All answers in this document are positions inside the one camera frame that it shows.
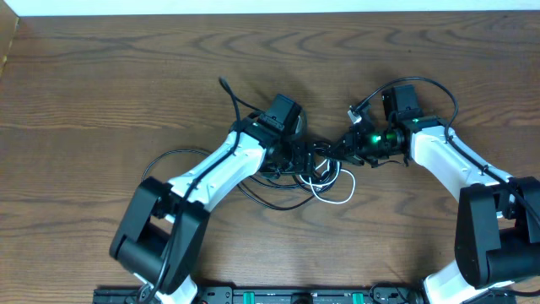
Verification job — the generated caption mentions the white USB cable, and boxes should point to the white USB cable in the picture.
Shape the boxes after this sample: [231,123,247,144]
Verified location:
[297,158,357,205]

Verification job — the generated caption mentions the black USB cable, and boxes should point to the black USB cable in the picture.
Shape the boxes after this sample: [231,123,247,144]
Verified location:
[141,141,343,211]

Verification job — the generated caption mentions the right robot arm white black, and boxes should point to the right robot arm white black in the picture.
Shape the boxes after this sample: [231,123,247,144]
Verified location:
[332,114,539,303]

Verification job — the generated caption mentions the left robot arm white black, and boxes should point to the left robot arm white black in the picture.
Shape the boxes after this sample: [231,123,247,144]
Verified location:
[109,122,315,303]

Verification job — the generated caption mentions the cardboard box side panel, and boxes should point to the cardboard box side panel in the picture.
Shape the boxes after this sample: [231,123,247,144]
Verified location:
[0,0,19,73]

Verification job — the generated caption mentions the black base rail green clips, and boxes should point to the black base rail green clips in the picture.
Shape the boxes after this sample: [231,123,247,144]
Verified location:
[92,285,518,304]

